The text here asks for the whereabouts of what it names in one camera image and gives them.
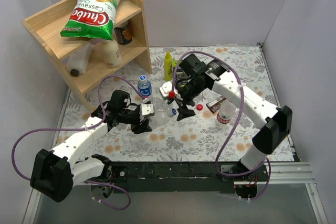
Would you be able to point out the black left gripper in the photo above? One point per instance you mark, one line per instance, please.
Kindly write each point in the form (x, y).
(142, 123)

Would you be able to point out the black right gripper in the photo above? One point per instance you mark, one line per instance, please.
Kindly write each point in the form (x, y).
(187, 96)

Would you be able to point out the red bottle cap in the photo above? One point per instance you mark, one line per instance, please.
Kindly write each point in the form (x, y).
(199, 107)

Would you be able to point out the clear plastic bottle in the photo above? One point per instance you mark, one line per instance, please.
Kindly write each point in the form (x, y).
(159, 119)

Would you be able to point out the blue label water bottle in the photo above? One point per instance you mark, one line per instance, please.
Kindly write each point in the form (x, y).
(144, 87)

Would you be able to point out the red label water bottle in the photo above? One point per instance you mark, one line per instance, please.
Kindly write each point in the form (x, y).
(225, 113)

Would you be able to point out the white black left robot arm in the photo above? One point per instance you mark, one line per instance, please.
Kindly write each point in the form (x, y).
(56, 171)

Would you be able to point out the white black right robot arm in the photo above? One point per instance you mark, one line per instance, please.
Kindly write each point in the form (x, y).
(273, 122)

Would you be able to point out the yellow glue bottle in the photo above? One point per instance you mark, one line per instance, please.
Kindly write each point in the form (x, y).
(168, 67)

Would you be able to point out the cream plastic bottle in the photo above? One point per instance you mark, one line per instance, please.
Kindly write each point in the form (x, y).
(111, 53)

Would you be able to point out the clear bottle black cap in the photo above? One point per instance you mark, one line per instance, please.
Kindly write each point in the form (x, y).
(78, 62)

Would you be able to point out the brown snack packet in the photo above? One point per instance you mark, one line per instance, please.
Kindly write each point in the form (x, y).
(214, 105)

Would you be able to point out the black green product box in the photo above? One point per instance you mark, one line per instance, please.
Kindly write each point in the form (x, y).
(181, 78)

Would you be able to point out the dark orange drink can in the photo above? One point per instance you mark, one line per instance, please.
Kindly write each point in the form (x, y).
(123, 33)

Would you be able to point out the wooden shelf rack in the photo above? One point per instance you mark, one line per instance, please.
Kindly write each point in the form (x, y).
(46, 25)

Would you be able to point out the green cassava chips bag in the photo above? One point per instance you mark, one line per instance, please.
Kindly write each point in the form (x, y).
(92, 19)

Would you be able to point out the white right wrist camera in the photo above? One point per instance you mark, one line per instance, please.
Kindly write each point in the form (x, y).
(166, 88)

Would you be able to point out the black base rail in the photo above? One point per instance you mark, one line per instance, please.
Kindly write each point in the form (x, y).
(140, 177)

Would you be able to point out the aluminium frame rail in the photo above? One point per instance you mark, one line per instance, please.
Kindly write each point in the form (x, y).
(291, 173)

